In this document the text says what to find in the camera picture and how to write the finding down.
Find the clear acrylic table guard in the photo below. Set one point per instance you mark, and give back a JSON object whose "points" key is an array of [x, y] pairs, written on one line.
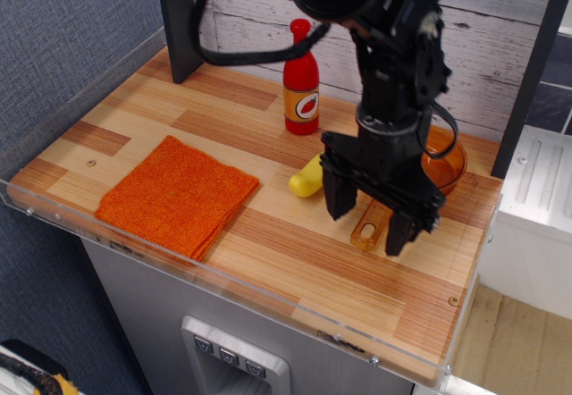
{"points": [[80, 109]]}

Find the silver water dispenser panel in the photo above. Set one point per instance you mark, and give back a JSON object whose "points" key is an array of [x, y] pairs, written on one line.
{"points": [[226, 364]]}

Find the dark vertical post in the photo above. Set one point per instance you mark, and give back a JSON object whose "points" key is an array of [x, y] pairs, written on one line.
{"points": [[183, 59], [547, 33]]}

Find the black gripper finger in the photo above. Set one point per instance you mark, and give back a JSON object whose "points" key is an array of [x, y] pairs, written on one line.
{"points": [[403, 228], [340, 193]]}

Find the orange knitted cloth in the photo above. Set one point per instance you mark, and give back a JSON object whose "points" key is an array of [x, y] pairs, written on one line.
{"points": [[178, 198]]}

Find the dark left vertical post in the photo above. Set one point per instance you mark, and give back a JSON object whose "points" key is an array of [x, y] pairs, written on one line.
{"points": [[183, 59]]}

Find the yellow object at corner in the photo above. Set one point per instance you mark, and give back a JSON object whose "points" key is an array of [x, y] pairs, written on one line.
{"points": [[67, 387]]}

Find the yellow toy banana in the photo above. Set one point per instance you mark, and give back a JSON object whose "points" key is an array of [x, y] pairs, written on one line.
{"points": [[308, 180]]}

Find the dark right vertical post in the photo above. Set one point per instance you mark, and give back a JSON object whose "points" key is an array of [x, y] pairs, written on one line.
{"points": [[547, 33]]}

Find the white toy sink counter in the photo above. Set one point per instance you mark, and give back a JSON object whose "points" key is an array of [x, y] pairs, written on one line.
{"points": [[527, 255]]}

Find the silver toy fridge cabinet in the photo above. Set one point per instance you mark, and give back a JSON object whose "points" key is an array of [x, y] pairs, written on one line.
{"points": [[151, 303]]}

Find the red hot sauce bottle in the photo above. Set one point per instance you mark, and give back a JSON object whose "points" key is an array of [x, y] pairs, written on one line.
{"points": [[300, 80]]}

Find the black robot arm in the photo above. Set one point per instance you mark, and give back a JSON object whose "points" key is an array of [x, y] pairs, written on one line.
{"points": [[402, 68]]}

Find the amber plastic measuring cup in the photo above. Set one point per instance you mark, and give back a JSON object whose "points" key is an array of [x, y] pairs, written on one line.
{"points": [[373, 229]]}

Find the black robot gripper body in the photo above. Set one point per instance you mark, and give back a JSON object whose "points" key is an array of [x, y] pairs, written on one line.
{"points": [[384, 161]]}

